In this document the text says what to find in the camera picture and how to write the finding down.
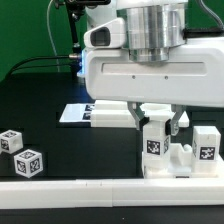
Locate flat white tagged plate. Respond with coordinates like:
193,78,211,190
59,103,95,123

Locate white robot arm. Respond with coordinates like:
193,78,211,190
82,0,224,135

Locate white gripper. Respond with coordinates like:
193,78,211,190
85,46,224,136

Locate grey cable behind robot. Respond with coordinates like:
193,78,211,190
46,0,62,73

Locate white chair backrest part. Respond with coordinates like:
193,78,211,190
89,99,190,130

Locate white L-shaped fence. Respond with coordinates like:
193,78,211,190
0,178,224,209

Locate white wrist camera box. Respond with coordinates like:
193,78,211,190
84,18,126,49

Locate black cable at base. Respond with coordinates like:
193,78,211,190
5,54,82,81

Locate white chair seat part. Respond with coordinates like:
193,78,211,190
142,143,224,179

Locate white tagged cube left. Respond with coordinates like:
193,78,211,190
0,130,23,154

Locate white tagged cube front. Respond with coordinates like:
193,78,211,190
14,149,43,178

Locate white tagged cube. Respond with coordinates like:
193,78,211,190
14,149,43,178
0,130,23,154

